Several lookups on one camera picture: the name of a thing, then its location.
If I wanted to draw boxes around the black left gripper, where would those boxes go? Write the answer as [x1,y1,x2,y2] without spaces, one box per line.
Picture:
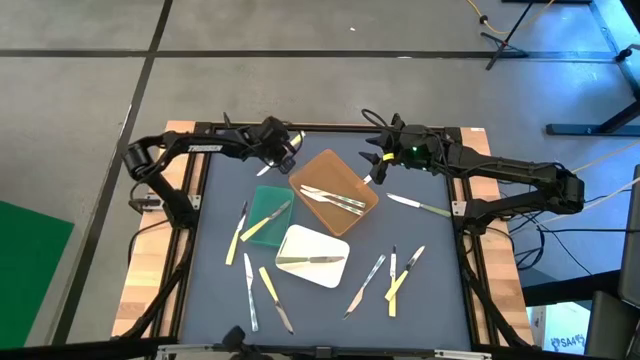
[244,117,297,175]

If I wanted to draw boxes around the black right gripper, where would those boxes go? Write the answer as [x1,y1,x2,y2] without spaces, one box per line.
[358,123,444,185]

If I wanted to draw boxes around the teal green plastic bin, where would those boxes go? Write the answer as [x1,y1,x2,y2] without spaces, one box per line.
[245,184,296,249]

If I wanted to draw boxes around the orange plastic bin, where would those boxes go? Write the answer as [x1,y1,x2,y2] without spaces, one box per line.
[288,148,380,238]

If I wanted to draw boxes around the white plastic bin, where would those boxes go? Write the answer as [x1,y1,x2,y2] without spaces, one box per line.
[274,223,351,289]

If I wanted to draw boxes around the black tripod stand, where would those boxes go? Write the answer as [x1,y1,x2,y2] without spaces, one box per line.
[479,0,536,71]

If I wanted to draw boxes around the white printed cardboard box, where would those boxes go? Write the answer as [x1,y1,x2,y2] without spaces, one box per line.
[527,299,592,357]

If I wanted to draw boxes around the black chair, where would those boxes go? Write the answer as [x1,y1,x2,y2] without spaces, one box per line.
[583,164,640,360]

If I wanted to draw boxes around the green fronted work table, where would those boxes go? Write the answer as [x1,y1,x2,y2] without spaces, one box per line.
[0,199,75,351]

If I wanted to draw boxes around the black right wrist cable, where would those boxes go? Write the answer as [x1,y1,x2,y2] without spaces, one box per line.
[360,108,401,132]

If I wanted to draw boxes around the black aluminium table frame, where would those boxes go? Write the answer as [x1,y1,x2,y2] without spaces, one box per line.
[112,112,539,351]

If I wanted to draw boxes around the yellow floor cable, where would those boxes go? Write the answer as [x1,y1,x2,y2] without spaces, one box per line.
[464,0,557,36]

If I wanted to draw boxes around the black desk leg frame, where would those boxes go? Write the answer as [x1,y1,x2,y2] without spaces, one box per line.
[544,0,640,137]

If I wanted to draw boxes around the yellow extension cord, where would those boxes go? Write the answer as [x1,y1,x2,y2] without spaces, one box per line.
[569,142,640,175]

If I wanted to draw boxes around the black floor cable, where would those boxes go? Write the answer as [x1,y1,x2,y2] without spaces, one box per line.
[537,227,640,235]

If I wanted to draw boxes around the white floor cable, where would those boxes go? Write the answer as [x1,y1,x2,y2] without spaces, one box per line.
[582,177,640,214]

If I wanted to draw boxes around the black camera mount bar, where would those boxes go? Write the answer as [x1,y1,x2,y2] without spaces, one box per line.
[0,335,640,360]

